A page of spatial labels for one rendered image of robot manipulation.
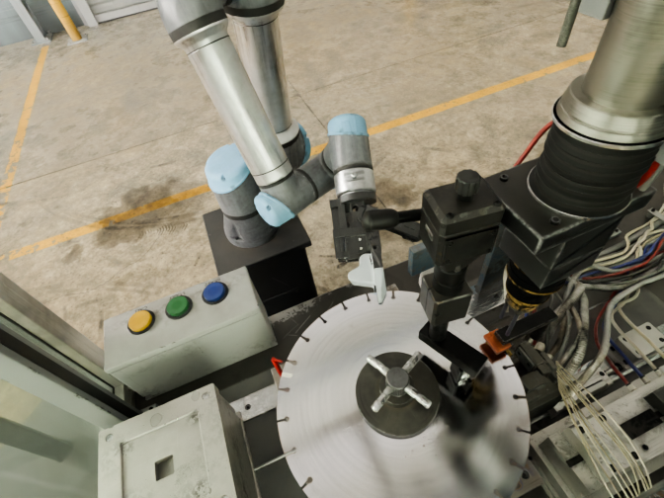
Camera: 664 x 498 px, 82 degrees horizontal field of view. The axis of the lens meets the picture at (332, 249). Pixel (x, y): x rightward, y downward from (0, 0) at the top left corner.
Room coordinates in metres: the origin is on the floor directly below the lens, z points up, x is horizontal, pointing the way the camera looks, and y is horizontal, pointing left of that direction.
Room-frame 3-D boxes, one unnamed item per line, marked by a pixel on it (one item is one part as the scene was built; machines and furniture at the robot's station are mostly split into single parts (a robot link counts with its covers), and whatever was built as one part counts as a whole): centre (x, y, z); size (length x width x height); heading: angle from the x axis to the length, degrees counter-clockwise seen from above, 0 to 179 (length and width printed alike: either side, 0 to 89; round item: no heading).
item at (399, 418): (0.18, -0.05, 0.96); 0.11 x 0.11 x 0.03
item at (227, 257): (0.75, 0.20, 0.37); 0.40 x 0.40 x 0.75; 15
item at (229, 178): (0.76, 0.20, 0.91); 0.13 x 0.12 x 0.14; 126
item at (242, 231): (0.75, 0.20, 0.80); 0.15 x 0.15 x 0.10
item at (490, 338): (0.23, -0.24, 0.95); 0.10 x 0.03 x 0.07; 105
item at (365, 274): (0.37, -0.05, 0.96); 0.09 x 0.06 x 0.03; 176
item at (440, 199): (0.22, -0.11, 1.17); 0.06 x 0.05 x 0.20; 96
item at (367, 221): (0.24, -0.08, 1.21); 0.08 x 0.06 x 0.03; 105
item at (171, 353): (0.40, 0.30, 0.82); 0.28 x 0.11 x 0.15; 105
